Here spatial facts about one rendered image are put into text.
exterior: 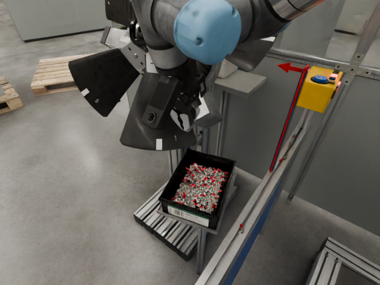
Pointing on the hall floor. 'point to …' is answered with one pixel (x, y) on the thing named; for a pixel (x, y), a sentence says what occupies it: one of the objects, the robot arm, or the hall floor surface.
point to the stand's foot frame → (170, 226)
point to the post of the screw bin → (201, 250)
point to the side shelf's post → (222, 122)
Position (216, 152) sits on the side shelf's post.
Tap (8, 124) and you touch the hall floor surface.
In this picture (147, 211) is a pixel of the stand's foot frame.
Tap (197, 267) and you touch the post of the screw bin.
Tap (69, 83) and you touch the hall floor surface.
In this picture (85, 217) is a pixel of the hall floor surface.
